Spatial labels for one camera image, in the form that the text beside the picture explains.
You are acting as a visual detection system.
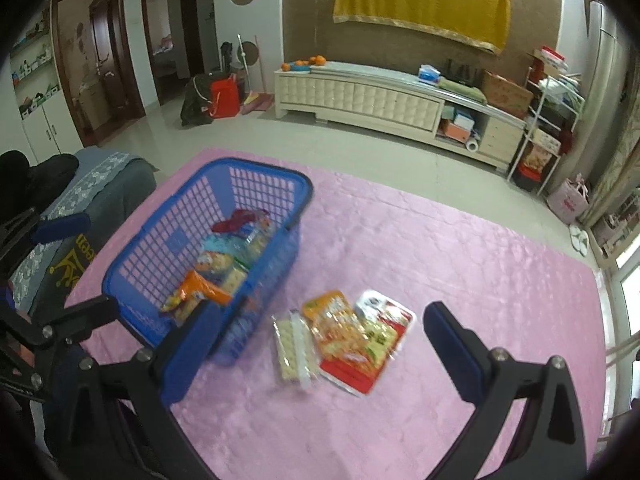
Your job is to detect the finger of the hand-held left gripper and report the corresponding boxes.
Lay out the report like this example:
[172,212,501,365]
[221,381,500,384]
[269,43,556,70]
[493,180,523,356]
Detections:
[0,296,119,402]
[0,212,92,262]

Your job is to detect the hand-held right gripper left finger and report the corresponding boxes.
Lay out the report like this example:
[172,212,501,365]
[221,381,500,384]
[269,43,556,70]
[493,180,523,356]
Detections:
[45,296,240,480]

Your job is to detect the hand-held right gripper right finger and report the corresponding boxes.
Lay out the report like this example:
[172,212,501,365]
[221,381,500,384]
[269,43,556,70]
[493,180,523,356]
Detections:
[422,301,588,480]

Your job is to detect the long orange snack packet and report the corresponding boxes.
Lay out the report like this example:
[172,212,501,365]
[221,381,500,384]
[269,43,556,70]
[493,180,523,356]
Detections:
[160,270,233,326]

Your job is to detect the blue plastic basket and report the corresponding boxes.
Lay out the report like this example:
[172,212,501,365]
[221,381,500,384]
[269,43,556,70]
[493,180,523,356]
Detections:
[101,157,315,366]

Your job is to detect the red white tray snack packet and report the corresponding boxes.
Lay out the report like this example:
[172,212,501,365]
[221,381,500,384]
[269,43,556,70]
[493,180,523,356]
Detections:
[317,289,417,396]

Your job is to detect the clear cracker packet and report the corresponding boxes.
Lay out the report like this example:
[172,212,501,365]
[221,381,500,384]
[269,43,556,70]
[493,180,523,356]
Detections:
[271,310,321,391]

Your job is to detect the green blue snack packet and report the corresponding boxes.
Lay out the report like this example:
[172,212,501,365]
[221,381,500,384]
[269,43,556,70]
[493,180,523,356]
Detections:
[200,234,251,261]

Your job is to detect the orange yellow snack packet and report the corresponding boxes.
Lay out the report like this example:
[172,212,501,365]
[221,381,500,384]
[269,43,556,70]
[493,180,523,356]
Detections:
[301,290,366,361]

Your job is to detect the green cracker packet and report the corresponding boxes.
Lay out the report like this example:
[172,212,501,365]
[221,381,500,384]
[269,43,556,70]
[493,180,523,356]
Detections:
[235,212,276,266]

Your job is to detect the black cloth yellow print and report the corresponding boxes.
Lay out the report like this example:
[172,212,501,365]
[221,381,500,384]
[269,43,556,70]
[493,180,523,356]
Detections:
[47,232,101,291]

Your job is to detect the black clothing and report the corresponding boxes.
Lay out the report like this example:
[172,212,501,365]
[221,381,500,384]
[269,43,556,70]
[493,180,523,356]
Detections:
[0,150,81,221]

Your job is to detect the grey sofa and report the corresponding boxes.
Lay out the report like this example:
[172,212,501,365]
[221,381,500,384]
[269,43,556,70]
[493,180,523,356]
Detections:
[10,147,158,311]

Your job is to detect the black bag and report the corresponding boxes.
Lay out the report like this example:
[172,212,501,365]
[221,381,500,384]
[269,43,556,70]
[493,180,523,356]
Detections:
[180,74,216,127]

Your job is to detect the glass sliding door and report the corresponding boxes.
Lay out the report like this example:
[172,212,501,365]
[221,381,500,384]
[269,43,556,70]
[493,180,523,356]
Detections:
[600,260,640,411]

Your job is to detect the pink bag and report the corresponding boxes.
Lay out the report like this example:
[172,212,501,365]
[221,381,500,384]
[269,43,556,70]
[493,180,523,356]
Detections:
[546,175,591,225]

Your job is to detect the red crate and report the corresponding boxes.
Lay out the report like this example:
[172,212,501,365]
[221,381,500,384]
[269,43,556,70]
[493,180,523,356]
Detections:
[517,162,545,186]

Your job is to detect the brown wooden door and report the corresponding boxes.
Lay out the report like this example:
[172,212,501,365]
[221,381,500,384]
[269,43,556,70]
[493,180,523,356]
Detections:
[50,0,148,148]

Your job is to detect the red bag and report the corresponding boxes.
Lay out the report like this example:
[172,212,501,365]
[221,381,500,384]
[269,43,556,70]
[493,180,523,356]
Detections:
[209,77,240,120]

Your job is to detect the printed snack carton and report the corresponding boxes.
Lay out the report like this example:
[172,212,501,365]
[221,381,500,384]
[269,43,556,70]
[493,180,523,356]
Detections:
[522,142,561,171]

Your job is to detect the pink broom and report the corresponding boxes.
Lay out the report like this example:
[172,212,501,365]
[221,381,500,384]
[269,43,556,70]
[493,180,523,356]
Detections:
[240,35,275,115]

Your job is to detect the white metal shelf rack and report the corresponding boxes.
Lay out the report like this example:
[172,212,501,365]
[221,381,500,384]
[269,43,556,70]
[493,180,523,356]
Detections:
[507,65,586,196]

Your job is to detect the patterned curtain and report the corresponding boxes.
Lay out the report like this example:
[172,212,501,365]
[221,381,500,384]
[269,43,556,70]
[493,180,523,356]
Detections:
[580,125,640,231]

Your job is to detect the white mop pole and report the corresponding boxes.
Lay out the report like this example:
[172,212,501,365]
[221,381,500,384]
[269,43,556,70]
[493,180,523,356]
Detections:
[236,34,253,101]

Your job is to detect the green folded cloth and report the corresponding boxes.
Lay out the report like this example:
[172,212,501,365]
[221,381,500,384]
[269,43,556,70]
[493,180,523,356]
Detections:
[439,77,487,103]

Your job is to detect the brown cardboard box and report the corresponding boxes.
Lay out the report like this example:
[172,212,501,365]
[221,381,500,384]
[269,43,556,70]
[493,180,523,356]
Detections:
[480,70,535,118]

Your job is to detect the cream TV cabinet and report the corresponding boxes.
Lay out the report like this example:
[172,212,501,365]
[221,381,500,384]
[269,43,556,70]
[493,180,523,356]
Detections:
[274,60,528,176]

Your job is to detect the red white boxes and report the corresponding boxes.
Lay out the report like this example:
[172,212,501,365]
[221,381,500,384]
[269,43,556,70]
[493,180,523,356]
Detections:
[532,46,568,78]

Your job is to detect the tall white appliance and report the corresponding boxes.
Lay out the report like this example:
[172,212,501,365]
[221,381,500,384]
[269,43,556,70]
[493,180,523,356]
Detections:
[582,0,631,171]

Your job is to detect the white wall cabinet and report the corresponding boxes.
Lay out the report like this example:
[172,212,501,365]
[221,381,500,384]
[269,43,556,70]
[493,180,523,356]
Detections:
[10,5,66,166]

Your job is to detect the brown wooden door frame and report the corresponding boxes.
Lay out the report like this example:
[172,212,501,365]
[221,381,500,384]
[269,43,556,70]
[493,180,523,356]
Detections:
[140,0,206,106]

